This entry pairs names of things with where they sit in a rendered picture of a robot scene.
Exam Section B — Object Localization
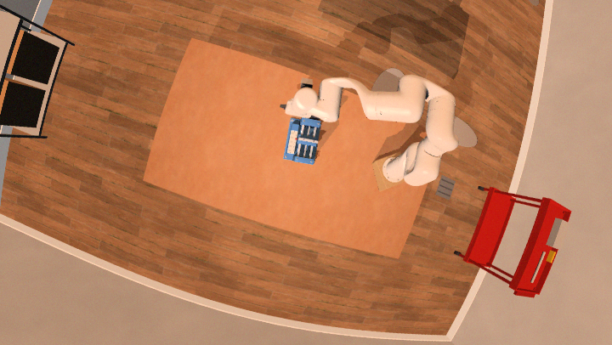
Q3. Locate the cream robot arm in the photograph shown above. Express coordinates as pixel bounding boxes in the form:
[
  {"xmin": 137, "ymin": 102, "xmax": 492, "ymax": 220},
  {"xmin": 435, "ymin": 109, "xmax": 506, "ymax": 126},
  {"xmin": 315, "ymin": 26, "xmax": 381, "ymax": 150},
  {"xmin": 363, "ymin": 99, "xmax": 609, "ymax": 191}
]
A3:
[{"xmin": 287, "ymin": 75, "xmax": 459, "ymax": 186}]

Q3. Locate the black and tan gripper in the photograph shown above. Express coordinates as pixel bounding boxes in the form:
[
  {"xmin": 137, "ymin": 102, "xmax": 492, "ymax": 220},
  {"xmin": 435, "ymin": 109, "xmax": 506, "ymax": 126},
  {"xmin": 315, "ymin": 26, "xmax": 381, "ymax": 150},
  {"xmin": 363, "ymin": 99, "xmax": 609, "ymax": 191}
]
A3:
[{"xmin": 280, "ymin": 103, "xmax": 312, "ymax": 118}]

